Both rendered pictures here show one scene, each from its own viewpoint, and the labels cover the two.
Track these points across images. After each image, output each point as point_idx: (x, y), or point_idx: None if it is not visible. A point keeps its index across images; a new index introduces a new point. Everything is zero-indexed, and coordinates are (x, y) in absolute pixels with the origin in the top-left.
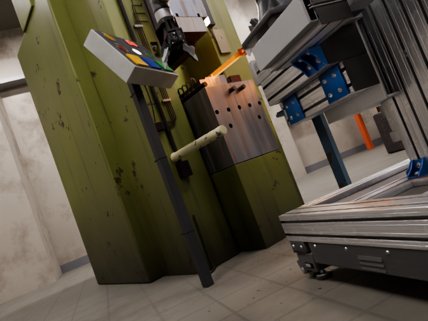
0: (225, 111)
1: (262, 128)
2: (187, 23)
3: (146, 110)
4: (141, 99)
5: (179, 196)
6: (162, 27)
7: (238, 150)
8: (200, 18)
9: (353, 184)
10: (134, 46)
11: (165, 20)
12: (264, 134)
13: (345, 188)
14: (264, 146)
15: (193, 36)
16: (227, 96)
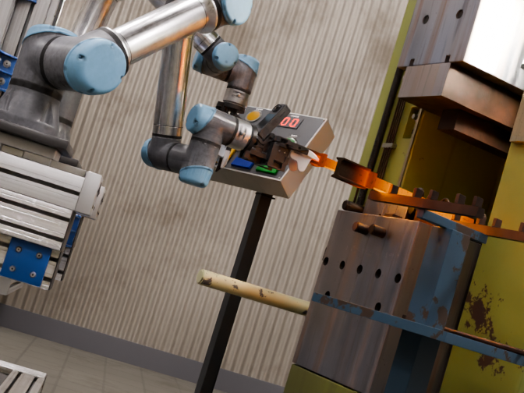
0: (336, 267)
1: (366, 334)
2: (418, 78)
3: (250, 221)
4: (255, 203)
5: (211, 347)
6: (237, 112)
7: (309, 344)
8: (446, 66)
9: (26, 387)
10: (286, 127)
11: (215, 107)
12: (362, 346)
13: (25, 384)
14: (347, 368)
15: (439, 103)
16: (355, 239)
